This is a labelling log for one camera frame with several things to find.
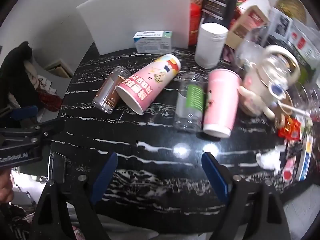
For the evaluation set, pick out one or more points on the blue and white flat box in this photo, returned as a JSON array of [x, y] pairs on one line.
[[305, 157]]

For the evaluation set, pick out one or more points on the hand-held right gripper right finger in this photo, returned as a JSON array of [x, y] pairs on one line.
[[215, 177]]

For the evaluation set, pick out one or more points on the dark clothing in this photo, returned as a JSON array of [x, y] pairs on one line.
[[15, 75]]

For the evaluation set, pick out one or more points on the brown cardboard box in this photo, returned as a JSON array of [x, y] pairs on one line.
[[246, 25]]

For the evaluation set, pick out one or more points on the photo leaflet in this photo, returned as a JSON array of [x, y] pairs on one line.
[[280, 25]]

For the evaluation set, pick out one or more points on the black phone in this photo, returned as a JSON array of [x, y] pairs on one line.
[[58, 166]]

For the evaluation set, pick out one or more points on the white and blue medicine box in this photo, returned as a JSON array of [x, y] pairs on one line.
[[152, 41]]

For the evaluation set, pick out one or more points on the clear bottle green label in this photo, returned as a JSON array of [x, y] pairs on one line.
[[190, 102]]

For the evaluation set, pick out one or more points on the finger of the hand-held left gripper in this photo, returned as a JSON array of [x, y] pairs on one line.
[[51, 127], [26, 112]]

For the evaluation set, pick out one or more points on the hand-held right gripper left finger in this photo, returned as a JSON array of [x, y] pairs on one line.
[[105, 175]]

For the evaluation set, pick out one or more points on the white packet red label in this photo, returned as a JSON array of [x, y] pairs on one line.
[[303, 41]]

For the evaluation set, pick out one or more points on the red cylinder can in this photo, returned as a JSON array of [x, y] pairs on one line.
[[194, 22]]

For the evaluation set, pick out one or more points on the golden woven basket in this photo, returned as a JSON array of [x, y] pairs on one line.
[[292, 6]]

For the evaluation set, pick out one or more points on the red plaid cloth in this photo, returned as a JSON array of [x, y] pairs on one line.
[[50, 100]]

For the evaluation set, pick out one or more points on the red snack wrapper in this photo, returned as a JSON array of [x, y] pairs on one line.
[[290, 130]]

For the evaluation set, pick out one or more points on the white cartoon figure cup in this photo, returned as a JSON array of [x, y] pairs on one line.
[[253, 92]]

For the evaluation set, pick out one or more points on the crumpled white tissue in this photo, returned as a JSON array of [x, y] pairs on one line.
[[270, 160]]

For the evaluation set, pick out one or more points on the clear plastic bowl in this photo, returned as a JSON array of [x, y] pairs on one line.
[[306, 100]]

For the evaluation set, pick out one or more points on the person's left hand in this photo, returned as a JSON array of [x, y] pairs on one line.
[[5, 190]]

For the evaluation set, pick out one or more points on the plain pink paper cup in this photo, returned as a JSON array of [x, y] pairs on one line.
[[220, 102]]

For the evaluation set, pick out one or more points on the pink tube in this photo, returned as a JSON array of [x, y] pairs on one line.
[[288, 170]]

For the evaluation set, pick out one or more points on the clear bottle brown label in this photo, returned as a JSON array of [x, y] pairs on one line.
[[110, 90]]

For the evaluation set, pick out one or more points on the pink cartoon paper cup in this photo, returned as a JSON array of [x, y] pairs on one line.
[[150, 80]]

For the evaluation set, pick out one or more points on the white paper cup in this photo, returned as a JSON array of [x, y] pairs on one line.
[[210, 45]]

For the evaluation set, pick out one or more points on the white foam board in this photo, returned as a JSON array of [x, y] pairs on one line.
[[140, 17]]

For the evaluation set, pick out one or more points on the white plastic stick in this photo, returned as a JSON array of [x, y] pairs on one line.
[[295, 109]]

